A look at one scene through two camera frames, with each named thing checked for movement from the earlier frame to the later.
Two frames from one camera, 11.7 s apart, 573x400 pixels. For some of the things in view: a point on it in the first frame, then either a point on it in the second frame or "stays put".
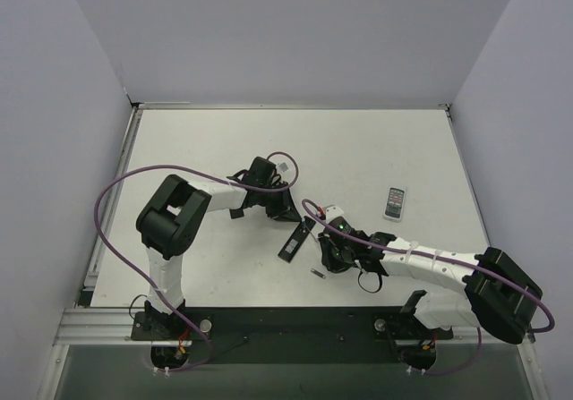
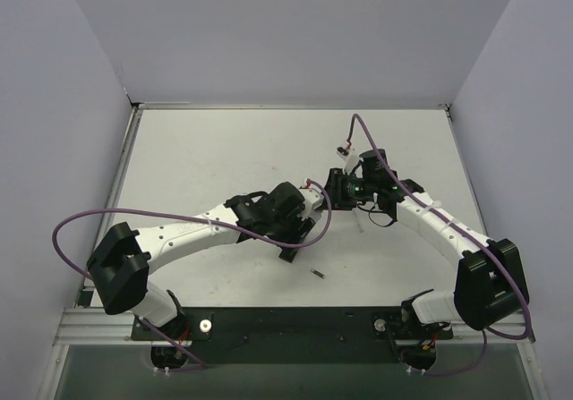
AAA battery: x=317 y=273 stays put
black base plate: x=288 y=335 stays put
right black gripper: x=327 y=248 → x=336 y=190
